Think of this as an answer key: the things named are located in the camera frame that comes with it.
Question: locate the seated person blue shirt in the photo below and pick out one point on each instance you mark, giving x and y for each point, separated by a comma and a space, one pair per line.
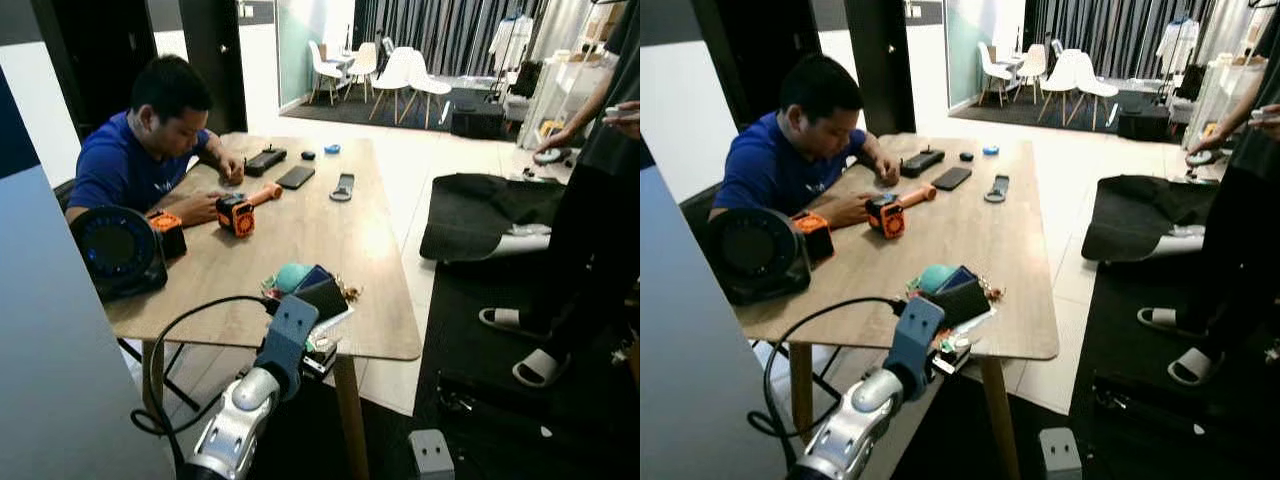
120, 165
770, 170

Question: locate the black round fan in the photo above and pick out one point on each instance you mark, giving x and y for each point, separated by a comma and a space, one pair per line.
755, 255
115, 250

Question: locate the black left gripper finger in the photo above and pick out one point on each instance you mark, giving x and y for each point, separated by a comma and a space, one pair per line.
971, 310
330, 306
318, 293
959, 296

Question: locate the black cloth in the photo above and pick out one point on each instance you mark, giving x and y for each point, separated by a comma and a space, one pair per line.
1135, 210
480, 210

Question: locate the black oblong power bank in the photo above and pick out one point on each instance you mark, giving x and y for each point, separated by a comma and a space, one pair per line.
922, 163
265, 161

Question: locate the white cabinet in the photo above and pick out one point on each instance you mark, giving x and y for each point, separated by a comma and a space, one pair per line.
560, 100
1215, 100

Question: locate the black floor mat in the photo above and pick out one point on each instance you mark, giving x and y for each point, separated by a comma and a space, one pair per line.
1110, 340
470, 340

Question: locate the orange black box device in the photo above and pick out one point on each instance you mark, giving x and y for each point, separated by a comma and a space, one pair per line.
815, 240
168, 238

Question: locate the round black white device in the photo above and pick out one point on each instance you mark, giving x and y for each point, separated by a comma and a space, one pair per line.
553, 156
1202, 157

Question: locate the hanging white garment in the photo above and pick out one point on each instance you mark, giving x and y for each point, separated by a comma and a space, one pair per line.
510, 40
1178, 45

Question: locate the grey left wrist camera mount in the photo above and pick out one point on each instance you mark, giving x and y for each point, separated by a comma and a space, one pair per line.
290, 335
918, 340

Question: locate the blue card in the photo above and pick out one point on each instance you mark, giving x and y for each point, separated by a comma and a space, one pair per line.
315, 275
960, 276

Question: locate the black box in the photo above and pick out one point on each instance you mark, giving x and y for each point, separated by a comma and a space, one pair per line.
1143, 125
478, 121

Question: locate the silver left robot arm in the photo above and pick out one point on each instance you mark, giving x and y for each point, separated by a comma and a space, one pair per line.
860, 415
240, 412

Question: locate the black smartphone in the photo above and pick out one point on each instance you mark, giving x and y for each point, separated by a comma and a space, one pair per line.
951, 178
296, 177

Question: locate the teal ball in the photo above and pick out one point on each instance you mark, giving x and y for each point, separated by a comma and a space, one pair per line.
933, 279
290, 278

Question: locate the black flat device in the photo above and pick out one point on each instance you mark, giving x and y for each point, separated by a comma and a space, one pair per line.
1140, 395
480, 395

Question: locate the black bag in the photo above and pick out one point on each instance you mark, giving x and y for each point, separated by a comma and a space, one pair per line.
1190, 82
527, 78

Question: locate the white curved object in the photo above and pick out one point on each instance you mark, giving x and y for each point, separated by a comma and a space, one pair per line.
520, 243
1180, 243

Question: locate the dark grey rug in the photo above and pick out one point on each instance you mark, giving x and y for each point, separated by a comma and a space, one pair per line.
340, 112
1010, 113

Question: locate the brown key bunch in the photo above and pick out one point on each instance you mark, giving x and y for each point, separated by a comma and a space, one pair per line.
350, 291
992, 290

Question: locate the light wooden table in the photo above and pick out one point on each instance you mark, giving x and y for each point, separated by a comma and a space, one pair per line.
940, 240
300, 230

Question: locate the dark striped curtain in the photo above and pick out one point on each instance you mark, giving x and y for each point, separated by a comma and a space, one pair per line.
440, 30
1100, 30

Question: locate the white slipper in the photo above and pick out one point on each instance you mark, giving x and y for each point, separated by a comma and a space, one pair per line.
1192, 366
508, 318
540, 367
1160, 318

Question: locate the white chair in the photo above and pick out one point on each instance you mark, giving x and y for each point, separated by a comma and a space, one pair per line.
1060, 75
995, 65
1093, 82
325, 68
393, 75
1030, 62
428, 82
362, 62

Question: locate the standing person black clothes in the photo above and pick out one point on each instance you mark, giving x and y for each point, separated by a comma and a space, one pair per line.
1240, 230
590, 220

